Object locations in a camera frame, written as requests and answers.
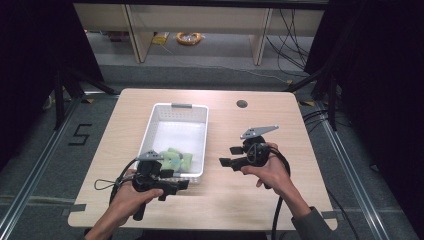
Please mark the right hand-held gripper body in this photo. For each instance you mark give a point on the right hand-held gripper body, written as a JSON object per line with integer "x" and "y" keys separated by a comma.
{"x": 256, "y": 151}

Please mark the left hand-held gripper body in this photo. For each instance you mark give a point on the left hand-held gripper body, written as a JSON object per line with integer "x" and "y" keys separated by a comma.
{"x": 148, "y": 176}

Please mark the green fluffy sock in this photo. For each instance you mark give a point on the green fluffy sock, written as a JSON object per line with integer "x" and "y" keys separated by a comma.
{"x": 171, "y": 160}

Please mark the white perforated plastic basket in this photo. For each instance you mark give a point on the white perforated plastic basket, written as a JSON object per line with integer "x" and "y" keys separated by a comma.
{"x": 180, "y": 133}

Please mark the person's right hand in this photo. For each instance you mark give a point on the person's right hand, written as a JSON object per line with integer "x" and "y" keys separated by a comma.
{"x": 275, "y": 173}

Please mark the person's left hand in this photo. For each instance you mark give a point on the person's left hand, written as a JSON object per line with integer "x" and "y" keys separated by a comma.
{"x": 128, "y": 200}

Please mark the black metal stand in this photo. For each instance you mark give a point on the black metal stand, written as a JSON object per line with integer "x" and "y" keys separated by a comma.
{"x": 331, "y": 100}
{"x": 59, "y": 100}

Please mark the yellow packet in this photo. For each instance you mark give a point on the yellow packet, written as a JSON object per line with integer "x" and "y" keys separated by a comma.
{"x": 160, "y": 38}

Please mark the black curtain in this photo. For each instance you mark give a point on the black curtain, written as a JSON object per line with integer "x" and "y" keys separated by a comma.
{"x": 30, "y": 66}
{"x": 383, "y": 83}

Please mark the aluminium floor rail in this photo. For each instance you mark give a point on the aluminium floor rail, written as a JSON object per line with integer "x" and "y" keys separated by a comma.
{"x": 30, "y": 176}
{"x": 353, "y": 176}
{"x": 36, "y": 201}

